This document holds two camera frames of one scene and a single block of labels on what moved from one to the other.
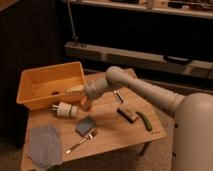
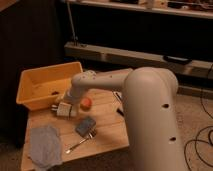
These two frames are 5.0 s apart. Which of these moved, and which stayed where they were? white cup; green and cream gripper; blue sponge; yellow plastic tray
Moved: green and cream gripper
Stayed: white cup; yellow plastic tray; blue sponge
